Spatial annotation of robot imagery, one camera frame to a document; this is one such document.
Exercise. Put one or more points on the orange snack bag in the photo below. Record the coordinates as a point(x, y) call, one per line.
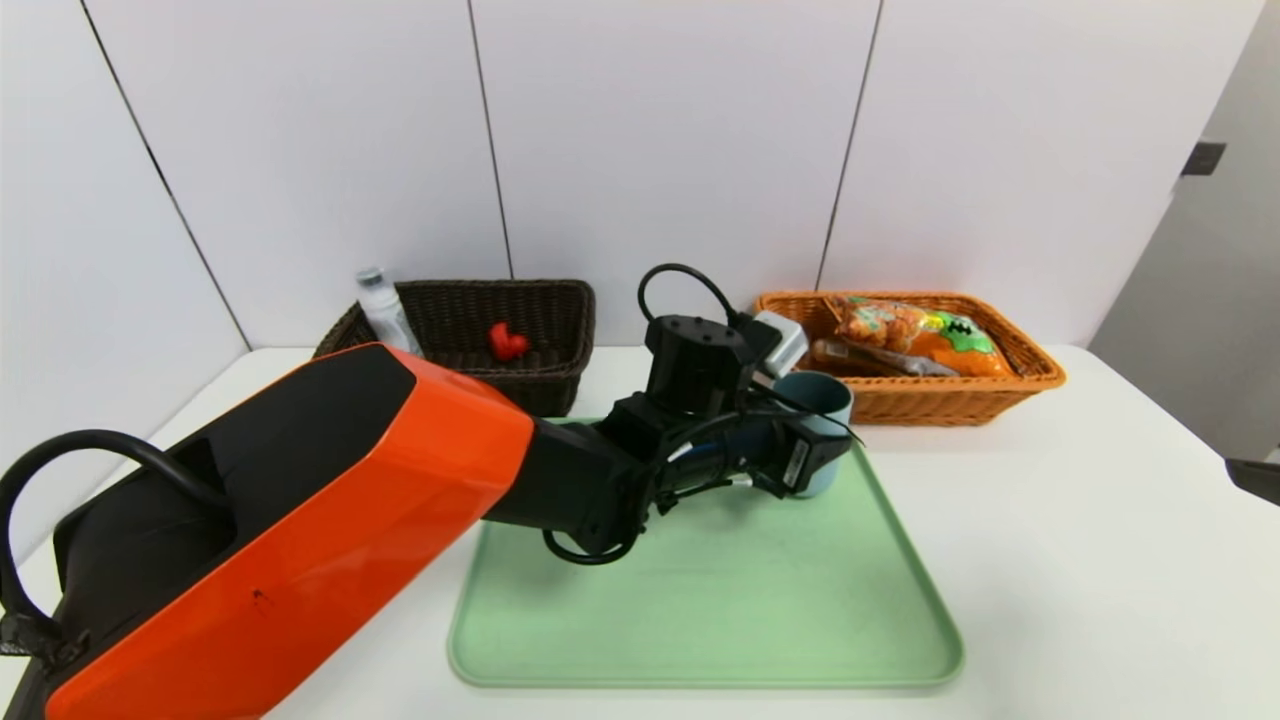
point(900, 325)

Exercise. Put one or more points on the thin black zip tie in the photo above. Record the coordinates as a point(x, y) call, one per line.
point(815, 412)

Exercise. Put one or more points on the red rubber duck toy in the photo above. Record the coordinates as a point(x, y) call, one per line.
point(507, 342)

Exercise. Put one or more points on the dark wall-mounted bracket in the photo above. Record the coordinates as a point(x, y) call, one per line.
point(1203, 158)

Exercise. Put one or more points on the dark brown wicker basket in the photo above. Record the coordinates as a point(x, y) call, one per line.
point(540, 385)

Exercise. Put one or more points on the blue-grey plastic cup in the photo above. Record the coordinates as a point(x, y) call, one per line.
point(822, 395)

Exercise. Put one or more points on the orange wicker basket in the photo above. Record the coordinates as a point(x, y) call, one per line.
point(950, 405)

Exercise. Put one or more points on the clear-wrapped brown snack pack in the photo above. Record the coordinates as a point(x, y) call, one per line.
point(860, 358)

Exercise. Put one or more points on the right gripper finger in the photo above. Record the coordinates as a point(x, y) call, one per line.
point(1255, 480)

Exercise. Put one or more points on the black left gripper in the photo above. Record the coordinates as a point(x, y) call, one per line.
point(799, 463)

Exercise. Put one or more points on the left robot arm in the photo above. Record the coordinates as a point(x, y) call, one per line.
point(300, 520)

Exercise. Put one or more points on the clear bottle with grey cap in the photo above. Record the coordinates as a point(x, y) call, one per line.
point(385, 315)

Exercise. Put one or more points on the light green plastic tray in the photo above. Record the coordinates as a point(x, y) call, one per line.
point(750, 600)

